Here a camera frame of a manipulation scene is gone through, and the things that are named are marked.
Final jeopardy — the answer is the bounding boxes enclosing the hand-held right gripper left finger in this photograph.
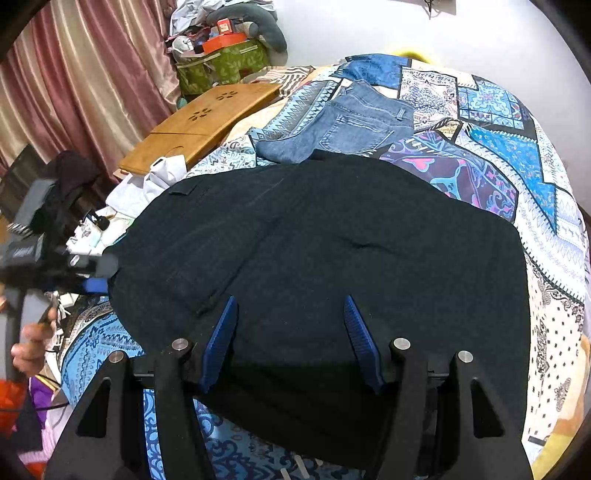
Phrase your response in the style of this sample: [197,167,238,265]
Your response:
[44,295,241,480]

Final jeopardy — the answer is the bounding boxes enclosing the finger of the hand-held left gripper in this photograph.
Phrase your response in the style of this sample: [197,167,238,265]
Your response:
[60,253,120,280]
[46,274,110,296]

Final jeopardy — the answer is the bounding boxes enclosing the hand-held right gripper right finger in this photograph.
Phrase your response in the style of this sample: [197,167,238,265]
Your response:
[342,294,534,480]

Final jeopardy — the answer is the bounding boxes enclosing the black pants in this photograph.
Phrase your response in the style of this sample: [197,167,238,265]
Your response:
[104,150,532,462]

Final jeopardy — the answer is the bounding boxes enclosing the person's left hand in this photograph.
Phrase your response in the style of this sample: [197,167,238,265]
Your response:
[11,320,58,377]

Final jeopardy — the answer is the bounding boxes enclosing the white printed packets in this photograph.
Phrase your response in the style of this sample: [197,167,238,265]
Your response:
[65,203,134,256]

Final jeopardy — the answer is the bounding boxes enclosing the dark cloth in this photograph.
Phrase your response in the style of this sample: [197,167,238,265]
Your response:
[46,150,100,195]

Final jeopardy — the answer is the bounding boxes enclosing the white plastic bag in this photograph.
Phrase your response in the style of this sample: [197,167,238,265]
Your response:
[143,154,188,199]

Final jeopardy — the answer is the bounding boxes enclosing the purple cloth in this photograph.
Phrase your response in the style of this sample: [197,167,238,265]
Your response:
[28,376,62,428]

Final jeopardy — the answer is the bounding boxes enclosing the orange cloth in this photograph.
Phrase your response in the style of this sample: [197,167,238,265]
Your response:
[0,378,28,418]

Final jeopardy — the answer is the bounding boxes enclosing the wooden lap desk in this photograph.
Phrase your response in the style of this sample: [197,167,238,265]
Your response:
[119,83,283,175]

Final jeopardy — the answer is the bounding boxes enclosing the striped pink curtain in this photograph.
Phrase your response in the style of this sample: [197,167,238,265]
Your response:
[0,0,185,185]

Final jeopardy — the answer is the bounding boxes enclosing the blue jeans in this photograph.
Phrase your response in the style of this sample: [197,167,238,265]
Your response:
[254,79,416,164]

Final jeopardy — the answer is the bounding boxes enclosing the green storage bag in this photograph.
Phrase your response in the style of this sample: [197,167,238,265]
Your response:
[175,39,271,95]

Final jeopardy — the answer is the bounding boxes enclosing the orange box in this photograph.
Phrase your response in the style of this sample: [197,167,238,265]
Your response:
[202,31,249,54]

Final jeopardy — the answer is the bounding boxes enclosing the striped cloth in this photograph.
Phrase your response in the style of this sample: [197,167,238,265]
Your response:
[265,65,319,95]

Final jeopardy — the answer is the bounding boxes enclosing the pile of grey clothes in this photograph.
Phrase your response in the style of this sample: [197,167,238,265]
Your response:
[168,0,273,38]

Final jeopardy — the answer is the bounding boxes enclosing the patchwork printed blanket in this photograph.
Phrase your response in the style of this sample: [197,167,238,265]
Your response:
[60,53,591,480]

